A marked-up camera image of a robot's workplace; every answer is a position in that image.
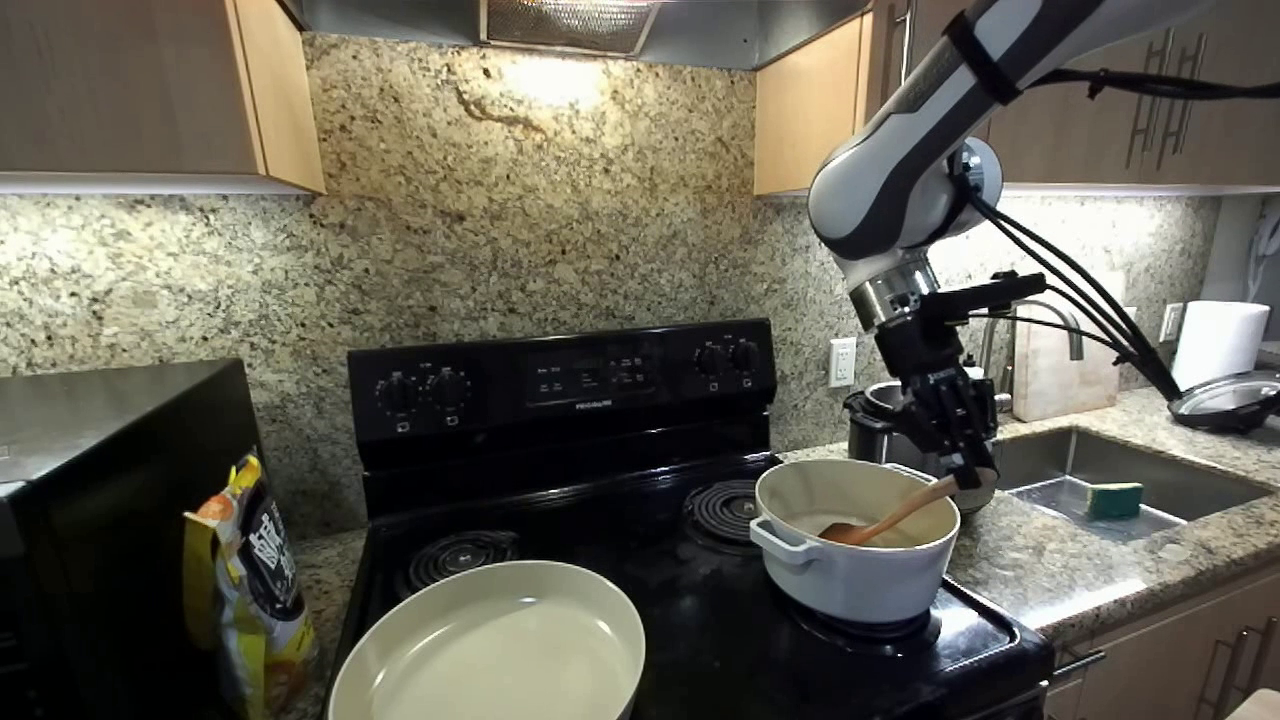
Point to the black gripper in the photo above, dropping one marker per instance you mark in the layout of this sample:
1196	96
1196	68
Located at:
927	355

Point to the wooden cooking spoon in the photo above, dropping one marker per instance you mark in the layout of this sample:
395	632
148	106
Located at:
867	533

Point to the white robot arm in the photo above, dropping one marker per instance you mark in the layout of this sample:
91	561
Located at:
919	174

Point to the steel kitchen sink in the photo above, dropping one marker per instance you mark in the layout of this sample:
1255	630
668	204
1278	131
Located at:
1066	470

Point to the green yellow sponge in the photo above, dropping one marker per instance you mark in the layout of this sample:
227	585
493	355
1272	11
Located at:
1115	502

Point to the white paper towel roll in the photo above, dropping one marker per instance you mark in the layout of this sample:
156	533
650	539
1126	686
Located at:
1218	337

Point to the black round lid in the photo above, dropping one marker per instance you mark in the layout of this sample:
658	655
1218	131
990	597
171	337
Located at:
1229	407

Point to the black electric stove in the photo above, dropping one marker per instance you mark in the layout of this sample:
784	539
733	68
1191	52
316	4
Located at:
634	454

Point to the wooden base cabinet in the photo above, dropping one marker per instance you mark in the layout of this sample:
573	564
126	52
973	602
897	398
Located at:
1193	662

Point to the wooden upper cabinet right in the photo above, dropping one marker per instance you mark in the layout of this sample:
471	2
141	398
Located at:
1060	134

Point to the steel range hood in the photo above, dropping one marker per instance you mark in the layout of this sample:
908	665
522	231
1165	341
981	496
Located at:
702	33

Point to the yellow black snack bag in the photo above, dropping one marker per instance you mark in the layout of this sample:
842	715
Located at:
242	594

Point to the black microwave oven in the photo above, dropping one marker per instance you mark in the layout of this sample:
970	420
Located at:
99	473

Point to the wooden upper cabinet left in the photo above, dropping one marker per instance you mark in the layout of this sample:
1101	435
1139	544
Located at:
154	96

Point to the white wall outlet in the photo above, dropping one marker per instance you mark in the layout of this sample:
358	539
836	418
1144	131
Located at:
842	360

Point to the white pot with handles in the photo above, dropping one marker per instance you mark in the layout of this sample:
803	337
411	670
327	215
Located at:
881	583

